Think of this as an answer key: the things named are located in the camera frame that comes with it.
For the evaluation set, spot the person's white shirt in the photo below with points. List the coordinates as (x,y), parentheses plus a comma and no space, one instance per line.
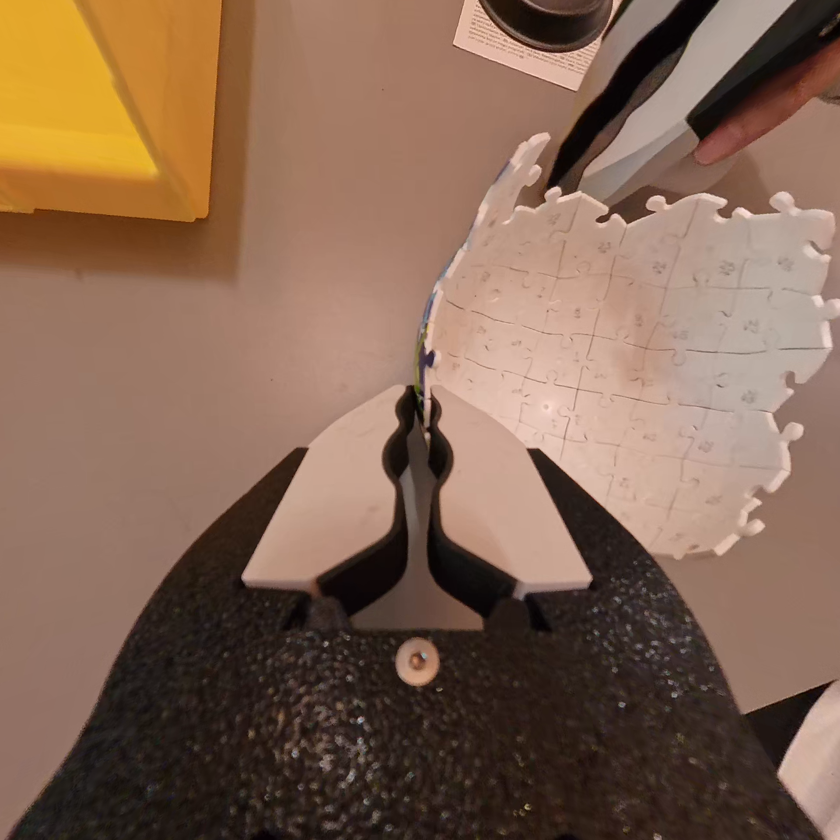
(814,768)

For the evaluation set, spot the partly built puzzle ball shell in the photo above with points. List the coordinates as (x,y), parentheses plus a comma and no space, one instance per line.
(623,367)

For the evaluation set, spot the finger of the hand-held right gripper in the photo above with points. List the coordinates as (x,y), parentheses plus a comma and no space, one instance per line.
(663,111)
(594,85)

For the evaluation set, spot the yellow plastic bin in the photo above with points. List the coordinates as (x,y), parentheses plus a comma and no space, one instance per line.
(98,98)

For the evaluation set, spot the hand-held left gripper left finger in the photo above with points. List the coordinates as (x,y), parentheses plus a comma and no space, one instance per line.
(328,512)

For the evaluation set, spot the person's right hand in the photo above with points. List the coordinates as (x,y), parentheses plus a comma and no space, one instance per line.
(754,124)

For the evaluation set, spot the black round puzzle stand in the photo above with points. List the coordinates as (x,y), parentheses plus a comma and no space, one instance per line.
(544,23)

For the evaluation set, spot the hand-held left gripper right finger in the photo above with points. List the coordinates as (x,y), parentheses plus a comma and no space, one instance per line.
(505,518)

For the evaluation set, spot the white instruction leaflet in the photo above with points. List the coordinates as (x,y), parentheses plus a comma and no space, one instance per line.
(525,62)

